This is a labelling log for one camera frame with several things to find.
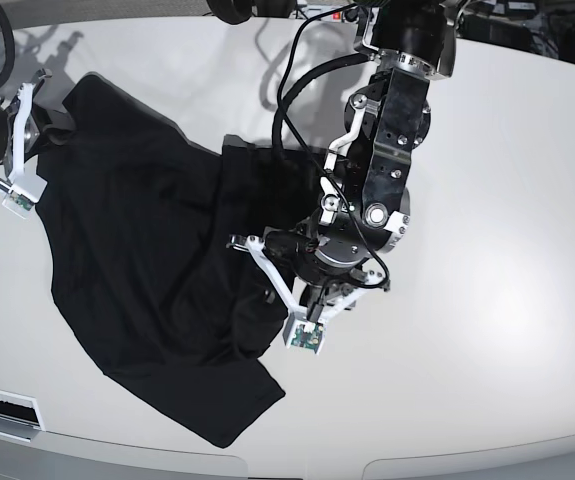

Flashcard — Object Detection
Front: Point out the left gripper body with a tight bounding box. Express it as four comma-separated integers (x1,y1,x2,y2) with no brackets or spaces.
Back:
262,227,390,320

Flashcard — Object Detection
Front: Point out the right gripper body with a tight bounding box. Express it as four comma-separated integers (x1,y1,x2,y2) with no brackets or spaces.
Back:
1,97,52,163

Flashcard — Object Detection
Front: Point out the black t-shirt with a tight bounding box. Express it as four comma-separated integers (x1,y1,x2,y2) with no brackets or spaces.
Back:
36,74,318,448

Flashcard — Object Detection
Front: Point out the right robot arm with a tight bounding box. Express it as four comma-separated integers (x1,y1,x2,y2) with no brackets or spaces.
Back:
0,4,75,177

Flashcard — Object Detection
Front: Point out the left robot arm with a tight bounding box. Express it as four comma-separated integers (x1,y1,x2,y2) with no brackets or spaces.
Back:
252,1,466,324

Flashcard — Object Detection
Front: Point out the grey slotted table fixture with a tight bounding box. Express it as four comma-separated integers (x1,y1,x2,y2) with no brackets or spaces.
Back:
0,390,46,443

